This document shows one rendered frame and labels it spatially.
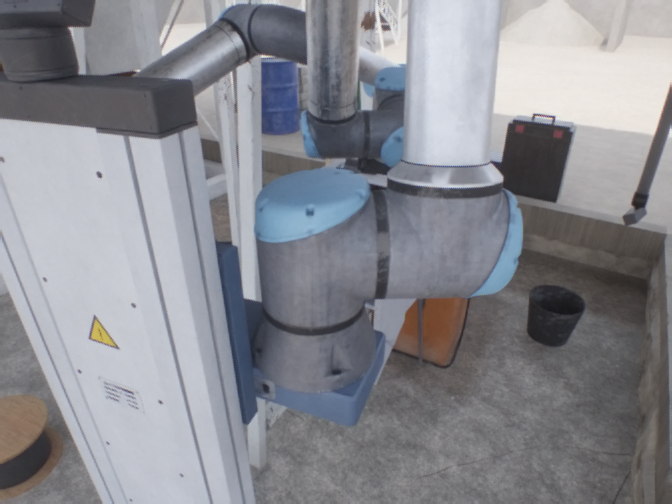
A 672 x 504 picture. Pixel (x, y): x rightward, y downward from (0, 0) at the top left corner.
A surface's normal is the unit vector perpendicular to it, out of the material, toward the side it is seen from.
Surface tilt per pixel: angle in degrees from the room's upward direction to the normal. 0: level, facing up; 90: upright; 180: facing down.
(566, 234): 90
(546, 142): 90
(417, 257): 75
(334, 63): 111
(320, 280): 90
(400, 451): 0
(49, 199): 90
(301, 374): 70
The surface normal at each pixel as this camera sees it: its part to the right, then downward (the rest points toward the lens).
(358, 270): 0.04, 0.40
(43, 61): 0.54, 0.41
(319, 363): 0.11, 0.16
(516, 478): 0.00, -0.87
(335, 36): 0.07, 0.77
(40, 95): -0.37, 0.45
